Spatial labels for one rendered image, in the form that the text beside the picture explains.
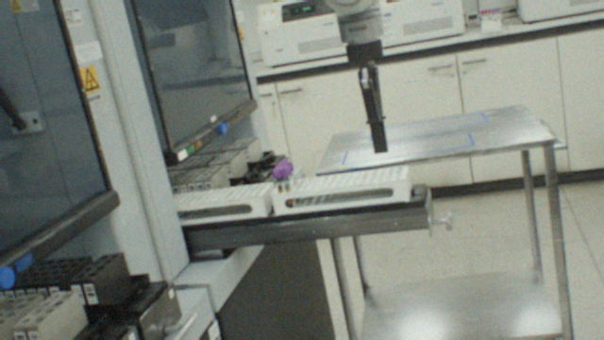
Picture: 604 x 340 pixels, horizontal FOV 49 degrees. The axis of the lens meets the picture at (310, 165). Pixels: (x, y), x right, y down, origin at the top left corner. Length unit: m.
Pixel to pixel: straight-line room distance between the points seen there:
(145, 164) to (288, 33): 2.48
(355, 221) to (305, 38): 2.45
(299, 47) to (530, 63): 1.25
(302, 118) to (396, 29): 0.74
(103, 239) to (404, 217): 0.60
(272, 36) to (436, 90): 0.97
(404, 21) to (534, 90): 0.78
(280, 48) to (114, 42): 2.50
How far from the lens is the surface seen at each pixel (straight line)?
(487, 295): 2.15
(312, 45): 3.76
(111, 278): 1.23
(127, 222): 1.31
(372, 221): 1.40
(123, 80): 1.37
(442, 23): 3.68
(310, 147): 3.87
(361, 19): 1.33
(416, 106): 3.72
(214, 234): 1.50
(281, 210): 1.45
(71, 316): 1.13
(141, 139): 1.39
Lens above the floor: 1.26
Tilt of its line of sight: 14 degrees down
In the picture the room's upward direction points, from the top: 11 degrees counter-clockwise
